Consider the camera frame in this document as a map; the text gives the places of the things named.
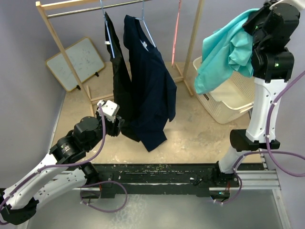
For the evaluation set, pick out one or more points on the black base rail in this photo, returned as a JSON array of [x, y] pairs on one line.
[[159, 179]]

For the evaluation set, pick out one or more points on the light blue hanger right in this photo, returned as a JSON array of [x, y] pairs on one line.
[[142, 19]]

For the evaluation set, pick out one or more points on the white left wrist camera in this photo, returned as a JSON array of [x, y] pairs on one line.
[[108, 109]]

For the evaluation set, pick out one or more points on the light blue hanger left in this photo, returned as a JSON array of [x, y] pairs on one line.
[[109, 42]]

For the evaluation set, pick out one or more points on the teal t shirt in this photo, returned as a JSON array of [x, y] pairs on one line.
[[227, 50]]

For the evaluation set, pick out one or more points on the navy blue t shirt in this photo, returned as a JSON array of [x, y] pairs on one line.
[[153, 88]]

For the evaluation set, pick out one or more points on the pink wire hanger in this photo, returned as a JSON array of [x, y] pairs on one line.
[[176, 32]]

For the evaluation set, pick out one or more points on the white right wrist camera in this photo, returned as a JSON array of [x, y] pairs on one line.
[[299, 4]]

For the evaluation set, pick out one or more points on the aluminium frame rail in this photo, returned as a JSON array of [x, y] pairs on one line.
[[170, 196]]

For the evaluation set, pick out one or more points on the small whiteboard yellow frame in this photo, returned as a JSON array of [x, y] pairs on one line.
[[85, 59]]

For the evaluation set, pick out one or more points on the black hanging garment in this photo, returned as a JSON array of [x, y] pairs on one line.
[[122, 85]]

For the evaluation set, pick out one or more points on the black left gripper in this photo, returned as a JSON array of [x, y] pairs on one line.
[[116, 127]]

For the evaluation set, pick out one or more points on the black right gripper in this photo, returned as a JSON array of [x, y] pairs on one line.
[[249, 25]]

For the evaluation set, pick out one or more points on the cream perforated laundry basket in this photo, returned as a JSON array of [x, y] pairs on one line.
[[230, 100]]

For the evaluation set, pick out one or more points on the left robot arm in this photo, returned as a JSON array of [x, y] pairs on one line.
[[60, 170]]

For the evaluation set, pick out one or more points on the light blue hanger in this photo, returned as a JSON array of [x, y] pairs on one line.
[[142, 19], [109, 42]]

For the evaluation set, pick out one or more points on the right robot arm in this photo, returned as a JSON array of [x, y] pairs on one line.
[[271, 28]]

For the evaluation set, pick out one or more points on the wooden clothes rack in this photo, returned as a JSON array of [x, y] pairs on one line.
[[160, 18]]

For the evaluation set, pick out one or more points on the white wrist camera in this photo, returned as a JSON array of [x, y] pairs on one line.
[[299, 4], [108, 109]]

